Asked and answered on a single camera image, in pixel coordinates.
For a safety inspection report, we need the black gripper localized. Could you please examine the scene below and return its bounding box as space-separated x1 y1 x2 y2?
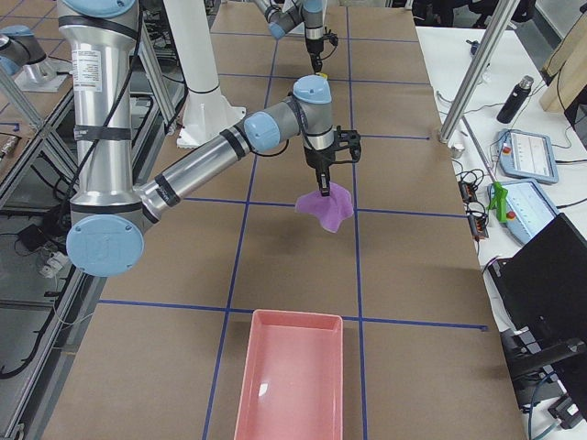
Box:
304 148 336 197

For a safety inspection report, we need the purple microfibre cloth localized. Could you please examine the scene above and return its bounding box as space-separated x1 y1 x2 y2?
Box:
294 182 354 233

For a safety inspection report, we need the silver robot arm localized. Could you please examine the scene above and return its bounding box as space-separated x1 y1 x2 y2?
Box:
58 1 340 277

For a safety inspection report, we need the blue tape line lengthwise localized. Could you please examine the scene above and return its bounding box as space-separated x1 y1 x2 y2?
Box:
344 6 369 440

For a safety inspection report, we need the black water bottle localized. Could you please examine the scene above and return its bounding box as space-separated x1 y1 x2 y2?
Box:
496 75 534 124

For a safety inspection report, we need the upper teach pendant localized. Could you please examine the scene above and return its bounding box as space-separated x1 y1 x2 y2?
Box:
497 129 559 184

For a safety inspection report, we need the teach pendant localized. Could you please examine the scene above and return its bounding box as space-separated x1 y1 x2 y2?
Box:
497 129 559 184
502 179 559 245

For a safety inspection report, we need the lower teach pendant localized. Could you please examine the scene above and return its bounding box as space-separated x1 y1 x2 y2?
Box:
502 179 559 245

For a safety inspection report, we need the pink plastic tray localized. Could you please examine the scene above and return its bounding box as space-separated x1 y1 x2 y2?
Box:
234 310 344 439

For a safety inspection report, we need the black monitor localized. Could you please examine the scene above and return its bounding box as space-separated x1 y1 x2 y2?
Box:
489 213 586 415

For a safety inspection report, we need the blue tape line crosswise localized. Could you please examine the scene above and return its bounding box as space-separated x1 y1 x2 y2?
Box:
98 299 490 332

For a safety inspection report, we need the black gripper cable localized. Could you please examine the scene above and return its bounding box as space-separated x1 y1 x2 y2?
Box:
293 93 363 167

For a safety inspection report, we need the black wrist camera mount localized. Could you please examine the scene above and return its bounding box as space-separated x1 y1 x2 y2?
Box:
334 126 361 164

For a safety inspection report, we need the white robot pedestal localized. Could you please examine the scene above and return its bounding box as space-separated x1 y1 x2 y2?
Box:
164 0 246 149

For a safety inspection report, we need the aluminium frame post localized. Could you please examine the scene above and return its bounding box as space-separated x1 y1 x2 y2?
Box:
438 0 519 144

